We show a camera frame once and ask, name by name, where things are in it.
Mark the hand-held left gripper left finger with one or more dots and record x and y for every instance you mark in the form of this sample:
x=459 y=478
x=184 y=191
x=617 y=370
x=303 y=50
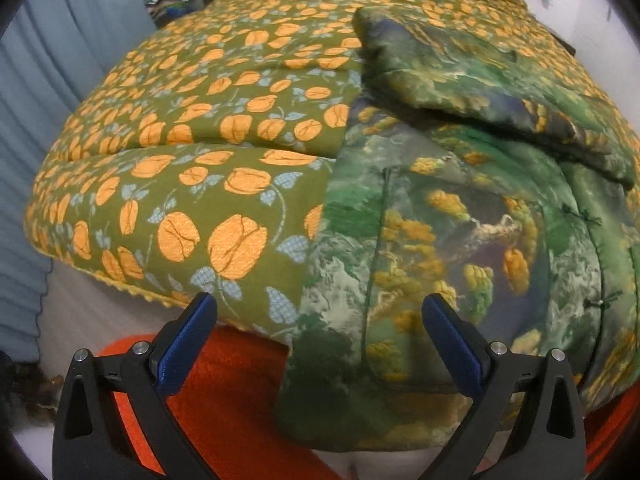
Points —
x=185 y=345

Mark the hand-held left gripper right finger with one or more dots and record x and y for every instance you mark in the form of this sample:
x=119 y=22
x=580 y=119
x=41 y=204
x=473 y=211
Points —
x=452 y=347

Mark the green printed padded jacket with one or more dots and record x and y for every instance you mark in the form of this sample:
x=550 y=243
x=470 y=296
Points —
x=450 y=200

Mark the pile of colourful clothes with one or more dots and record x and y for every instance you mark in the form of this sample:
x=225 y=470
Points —
x=175 y=0

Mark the orange fleece cloth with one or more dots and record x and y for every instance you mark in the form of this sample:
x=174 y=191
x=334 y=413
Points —
x=235 y=400

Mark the olive quilt with orange flowers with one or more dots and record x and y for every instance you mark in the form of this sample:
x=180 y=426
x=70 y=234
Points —
x=200 y=110

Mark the blue curtain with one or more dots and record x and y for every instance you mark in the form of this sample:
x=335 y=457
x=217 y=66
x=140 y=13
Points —
x=50 y=85

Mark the dark wooden nightstand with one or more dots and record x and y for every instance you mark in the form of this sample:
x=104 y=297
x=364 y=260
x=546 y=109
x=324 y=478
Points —
x=565 y=44

